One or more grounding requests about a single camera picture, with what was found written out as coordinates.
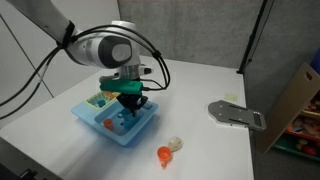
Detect beige toy bread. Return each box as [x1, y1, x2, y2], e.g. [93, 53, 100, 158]
[168, 136, 183, 152]

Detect blue cup in rack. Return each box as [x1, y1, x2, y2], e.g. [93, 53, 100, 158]
[97, 100, 106, 108]

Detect grey metal mounting plate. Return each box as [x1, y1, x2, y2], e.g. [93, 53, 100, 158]
[207, 100, 267, 131]

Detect orange cup in sink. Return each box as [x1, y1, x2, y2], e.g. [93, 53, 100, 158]
[103, 118, 114, 131]

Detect orange plate in rack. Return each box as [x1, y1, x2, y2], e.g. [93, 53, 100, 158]
[103, 91, 120, 99]

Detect blue toy sink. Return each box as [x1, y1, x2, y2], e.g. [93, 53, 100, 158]
[71, 99, 158, 147]

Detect yellow green dish rack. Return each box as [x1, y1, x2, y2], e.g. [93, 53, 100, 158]
[85, 91, 117, 109]

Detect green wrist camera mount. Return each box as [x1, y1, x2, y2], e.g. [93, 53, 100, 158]
[100, 79, 143, 95]

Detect yellow sticky note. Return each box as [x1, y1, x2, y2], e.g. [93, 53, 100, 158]
[224, 93, 238, 102]

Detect blue toy cup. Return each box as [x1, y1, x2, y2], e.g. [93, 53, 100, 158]
[121, 108, 134, 121]

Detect wooden toy storage shelf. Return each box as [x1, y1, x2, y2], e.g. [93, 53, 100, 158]
[257, 50, 320, 162]

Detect orange cup on table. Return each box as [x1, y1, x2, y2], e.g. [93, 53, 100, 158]
[157, 146, 173, 169]

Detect black partition pole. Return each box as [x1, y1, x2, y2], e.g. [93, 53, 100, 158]
[237, 0, 268, 74]

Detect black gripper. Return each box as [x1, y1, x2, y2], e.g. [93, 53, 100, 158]
[117, 93, 148, 121]

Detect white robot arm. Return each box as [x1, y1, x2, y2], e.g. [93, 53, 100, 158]
[6, 0, 152, 113]

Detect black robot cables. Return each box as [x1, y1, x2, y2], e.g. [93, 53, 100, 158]
[0, 20, 172, 121]

